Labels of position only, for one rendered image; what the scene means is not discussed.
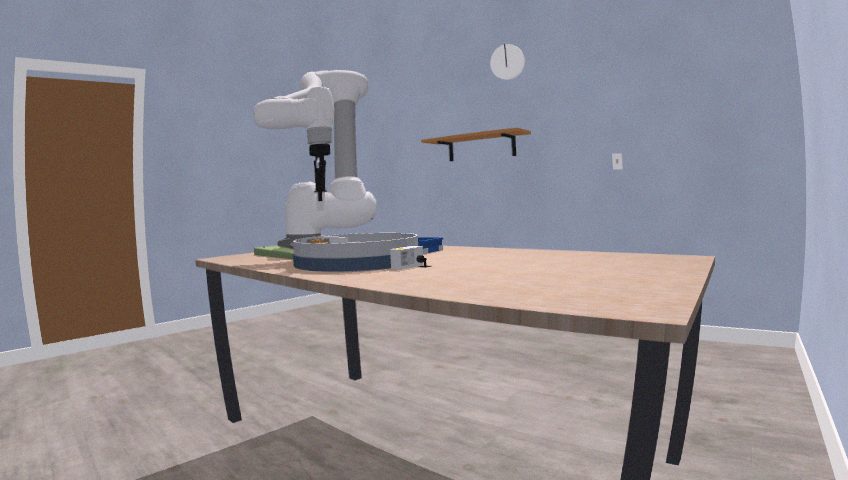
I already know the blue crate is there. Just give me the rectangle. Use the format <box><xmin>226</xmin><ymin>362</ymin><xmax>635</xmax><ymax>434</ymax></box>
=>
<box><xmin>418</xmin><ymin>237</ymin><xmax>443</xmax><ymax>254</ymax></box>

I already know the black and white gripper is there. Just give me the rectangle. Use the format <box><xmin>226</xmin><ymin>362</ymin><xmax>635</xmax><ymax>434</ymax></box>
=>
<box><xmin>309</xmin><ymin>144</ymin><xmax>330</xmax><ymax>211</ymax></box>

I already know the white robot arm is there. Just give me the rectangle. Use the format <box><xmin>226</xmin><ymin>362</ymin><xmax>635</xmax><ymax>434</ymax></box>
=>
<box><xmin>253</xmin><ymin>70</ymin><xmax>376</xmax><ymax>249</ymax></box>

